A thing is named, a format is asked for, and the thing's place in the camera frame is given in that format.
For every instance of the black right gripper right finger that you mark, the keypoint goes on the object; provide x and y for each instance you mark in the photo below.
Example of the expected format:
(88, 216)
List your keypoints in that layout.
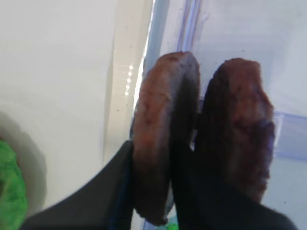
(204, 201)

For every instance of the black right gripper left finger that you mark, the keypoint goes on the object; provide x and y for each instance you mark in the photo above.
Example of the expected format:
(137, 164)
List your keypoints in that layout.
(104, 203)

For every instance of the brown meat patty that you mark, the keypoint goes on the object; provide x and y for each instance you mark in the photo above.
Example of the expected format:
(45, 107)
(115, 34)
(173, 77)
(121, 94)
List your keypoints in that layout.
(166, 111)
(236, 131)

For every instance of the green lettuce leaf on bun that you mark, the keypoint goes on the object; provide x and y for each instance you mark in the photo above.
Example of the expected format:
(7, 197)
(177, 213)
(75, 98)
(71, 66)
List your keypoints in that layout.
(13, 201)

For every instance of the white rectangular serving tray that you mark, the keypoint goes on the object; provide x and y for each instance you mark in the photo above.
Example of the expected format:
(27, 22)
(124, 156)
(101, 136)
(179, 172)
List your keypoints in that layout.
(68, 70)

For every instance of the clear acrylic right rack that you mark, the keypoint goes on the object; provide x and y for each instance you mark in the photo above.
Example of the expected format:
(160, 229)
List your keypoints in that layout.
(271, 32)

